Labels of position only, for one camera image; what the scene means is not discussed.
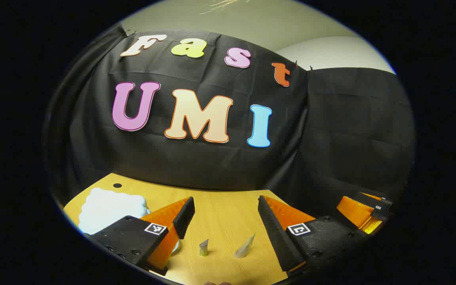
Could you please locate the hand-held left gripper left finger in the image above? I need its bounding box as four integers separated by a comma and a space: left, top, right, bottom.
89, 196, 196, 276

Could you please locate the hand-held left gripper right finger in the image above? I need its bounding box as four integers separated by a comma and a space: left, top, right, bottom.
257, 195, 368, 274

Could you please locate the green printed tube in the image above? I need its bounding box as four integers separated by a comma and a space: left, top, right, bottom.
234, 233, 256, 259

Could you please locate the light blue suitcase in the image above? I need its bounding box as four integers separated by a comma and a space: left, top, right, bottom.
78, 187, 181, 254

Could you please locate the black backdrop cloth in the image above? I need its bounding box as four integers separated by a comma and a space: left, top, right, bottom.
42, 24, 416, 220

